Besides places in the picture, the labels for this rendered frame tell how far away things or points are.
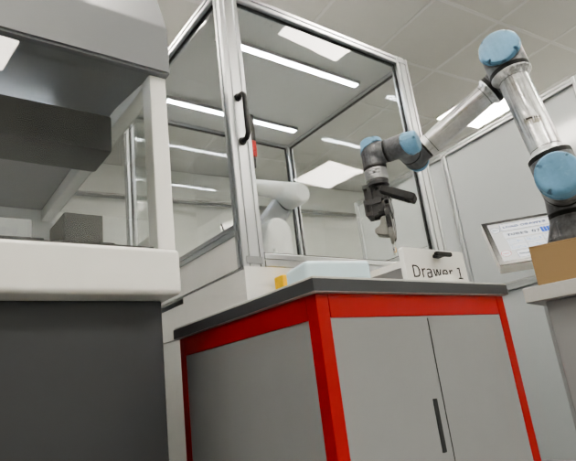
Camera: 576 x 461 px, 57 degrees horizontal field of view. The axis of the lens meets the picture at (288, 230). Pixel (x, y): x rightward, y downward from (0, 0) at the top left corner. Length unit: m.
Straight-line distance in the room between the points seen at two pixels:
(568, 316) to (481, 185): 2.19
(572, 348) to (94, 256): 1.21
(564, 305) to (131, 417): 1.12
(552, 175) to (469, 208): 2.21
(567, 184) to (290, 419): 0.94
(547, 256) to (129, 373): 1.11
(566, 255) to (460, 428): 0.61
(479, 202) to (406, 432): 2.75
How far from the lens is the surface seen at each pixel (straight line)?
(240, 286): 1.62
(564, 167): 1.57
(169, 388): 2.08
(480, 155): 3.75
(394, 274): 1.61
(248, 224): 1.66
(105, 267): 1.16
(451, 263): 1.73
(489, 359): 1.32
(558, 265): 1.59
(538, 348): 3.46
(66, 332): 1.18
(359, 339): 1.02
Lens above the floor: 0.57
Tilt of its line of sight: 17 degrees up
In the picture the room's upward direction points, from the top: 7 degrees counter-clockwise
